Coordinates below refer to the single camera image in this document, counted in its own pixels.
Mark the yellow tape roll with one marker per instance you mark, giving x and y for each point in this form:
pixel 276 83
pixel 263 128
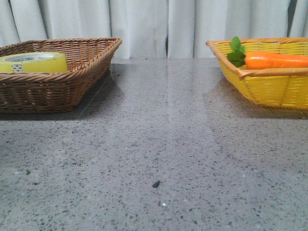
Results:
pixel 34 62

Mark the small black debris chip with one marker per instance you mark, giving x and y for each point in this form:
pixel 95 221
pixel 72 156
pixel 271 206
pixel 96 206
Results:
pixel 156 184

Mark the brown wicker basket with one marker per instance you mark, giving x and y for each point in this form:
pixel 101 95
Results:
pixel 88 59

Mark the white curtain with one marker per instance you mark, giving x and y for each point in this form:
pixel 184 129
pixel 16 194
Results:
pixel 153 28

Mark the orange toy carrot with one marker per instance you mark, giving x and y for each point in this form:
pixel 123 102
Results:
pixel 262 59

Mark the yellow woven basket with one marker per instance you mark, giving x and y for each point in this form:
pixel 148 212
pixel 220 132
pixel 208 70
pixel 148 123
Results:
pixel 280 87

